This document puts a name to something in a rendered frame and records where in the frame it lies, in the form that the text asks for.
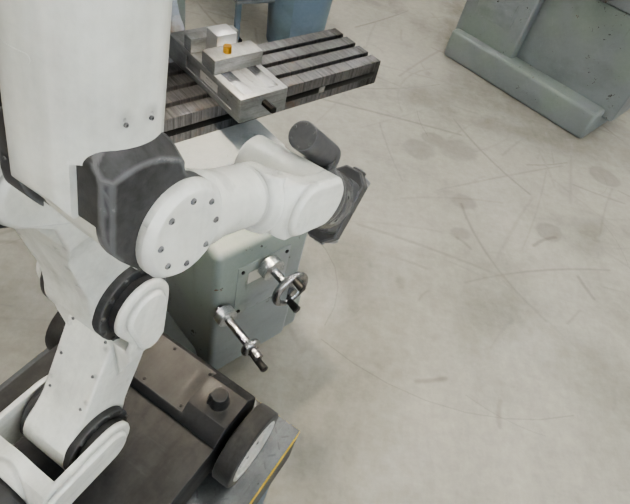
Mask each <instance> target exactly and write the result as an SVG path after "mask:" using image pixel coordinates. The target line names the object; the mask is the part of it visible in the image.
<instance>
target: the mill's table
mask: <svg viewBox="0 0 630 504"><path fill-rule="evenodd" d="M355 44H356V43H355V42H354V41H352V40H351V39H350V38H348V37H347V36H346V37H343V33H341V32H340V31H339V30H337V29H336V28H333V29H329V30H324V31H319V32H314V33H310V34H305V35H300V36H295V37H291V38H286V39H281V40H276V41H272V42H267V43H262V44H257V46H258V47H259V48H260V49H262V50H263V55H262V63H261V65H262V66H263V67H265V68H266V69H267V70H268V71H269V72H270V73H272V74H273V75H274V76H275V77H276V78H277V79H279V80H280V81H281V82H282V83H283V84H285V85H286V86H287V87H288V91H287V97H286V103H285V109H284V110H286V109H290V108H293V107H296V106H300V105H303V104H306V103H309V102H313V101H316V100H319V99H323V98H326V97H329V96H333V95H336V94H339V93H342V92H346V91H349V90H352V89H356V88H359V87H362V86H365V85H369V84H372V83H374V82H375V79H376V76H377V72H378V69H379V66H380V62H381V61H380V60H379V59H377V58H376V57H375V56H373V55H369V56H368V51H366V50H365V49H364V48H362V47H361V46H355ZM237 124H240V123H238V122H237V121H236V120H235V119H234V118H233V117H231V116H230V115H229V114H228V113H227V112H226V111H225V110H224V109H223V108H222V107H221V106H220V105H219V104H218V103H217V102H216V101H215V100H214V99H213V98H212V97H211V96H210V95H209V94H208V93H207V92H205V91H204V90H203V89H202V88H201V87H200V86H199V85H198V84H197V83H196V82H195V81H194V80H193V79H192V78H191V77H190V76H189V75H188V74H187V73H186V72H185V71H184V70H183V69H182V68H181V67H179V66H178V65H177V64H176V63H175V62H172V63H168V73H167V88H166V103H165V117H164V133H165V134H167V135H168V136H169V137H170V138H171V140H172V141H173V142H174V143H178V142H181V141H184V140H188V139H191V138H194V137H197V136H201V135H204V134H207V133H211V132H214V131H217V130H221V129H224V128H227V127H230V126H234V125H237Z"/></svg>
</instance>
